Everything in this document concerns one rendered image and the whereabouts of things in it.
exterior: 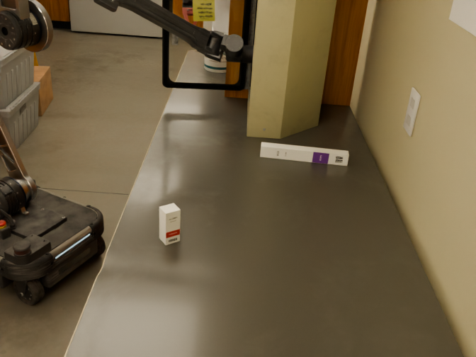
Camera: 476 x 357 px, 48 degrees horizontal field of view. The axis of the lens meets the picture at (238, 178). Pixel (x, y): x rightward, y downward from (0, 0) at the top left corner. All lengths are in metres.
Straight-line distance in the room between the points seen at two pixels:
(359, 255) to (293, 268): 0.17
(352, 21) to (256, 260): 1.13
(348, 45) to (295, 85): 0.40
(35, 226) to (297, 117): 1.34
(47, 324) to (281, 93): 1.40
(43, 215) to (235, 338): 1.77
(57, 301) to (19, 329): 0.21
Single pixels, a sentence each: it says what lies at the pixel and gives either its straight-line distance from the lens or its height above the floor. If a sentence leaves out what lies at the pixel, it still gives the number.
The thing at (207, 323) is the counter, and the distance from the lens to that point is 1.03.
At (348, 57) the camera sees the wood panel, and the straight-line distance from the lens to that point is 2.09.
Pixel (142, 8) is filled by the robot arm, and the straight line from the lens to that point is 1.71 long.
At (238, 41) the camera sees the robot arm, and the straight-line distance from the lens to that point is 1.72.
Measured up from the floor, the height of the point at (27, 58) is 0.54.
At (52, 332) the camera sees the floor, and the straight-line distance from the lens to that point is 2.42.
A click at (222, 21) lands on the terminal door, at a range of 1.96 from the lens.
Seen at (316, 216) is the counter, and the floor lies 0.94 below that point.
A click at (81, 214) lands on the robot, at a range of 2.67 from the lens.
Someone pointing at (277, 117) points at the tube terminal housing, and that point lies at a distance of 1.74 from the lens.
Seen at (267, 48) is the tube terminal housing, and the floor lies 1.23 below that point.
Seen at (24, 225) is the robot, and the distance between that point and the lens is 2.60.
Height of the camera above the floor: 1.65
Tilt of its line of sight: 28 degrees down
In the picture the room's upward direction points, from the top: 4 degrees clockwise
